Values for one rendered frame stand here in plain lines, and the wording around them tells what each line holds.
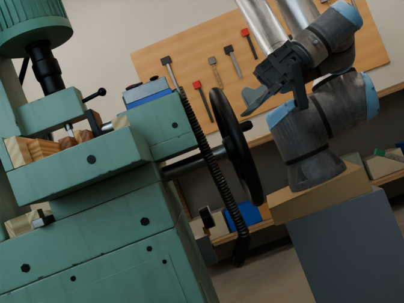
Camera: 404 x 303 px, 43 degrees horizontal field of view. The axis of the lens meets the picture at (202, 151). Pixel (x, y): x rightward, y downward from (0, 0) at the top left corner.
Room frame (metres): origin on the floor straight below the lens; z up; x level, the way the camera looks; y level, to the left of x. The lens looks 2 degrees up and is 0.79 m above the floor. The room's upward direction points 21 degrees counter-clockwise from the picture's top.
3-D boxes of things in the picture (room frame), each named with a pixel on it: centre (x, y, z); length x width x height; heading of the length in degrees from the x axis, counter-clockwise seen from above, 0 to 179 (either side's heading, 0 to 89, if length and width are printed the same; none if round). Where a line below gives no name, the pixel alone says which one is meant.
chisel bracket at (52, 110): (1.17, 0.28, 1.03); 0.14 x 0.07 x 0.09; 91
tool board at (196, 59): (4.29, -0.71, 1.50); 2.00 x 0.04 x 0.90; 84
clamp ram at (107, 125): (1.11, 0.16, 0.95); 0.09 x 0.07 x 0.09; 1
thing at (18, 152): (1.11, 0.28, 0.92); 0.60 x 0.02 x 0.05; 1
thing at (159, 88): (1.12, 0.07, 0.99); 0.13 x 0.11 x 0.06; 1
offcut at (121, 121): (0.98, 0.13, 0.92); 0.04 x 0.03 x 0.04; 8
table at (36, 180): (1.11, 0.16, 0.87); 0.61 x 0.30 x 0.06; 1
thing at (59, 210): (1.17, 0.20, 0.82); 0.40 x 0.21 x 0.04; 1
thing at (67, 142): (1.10, 0.24, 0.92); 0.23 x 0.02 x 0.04; 1
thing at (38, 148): (1.16, 0.26, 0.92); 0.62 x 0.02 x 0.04; 1
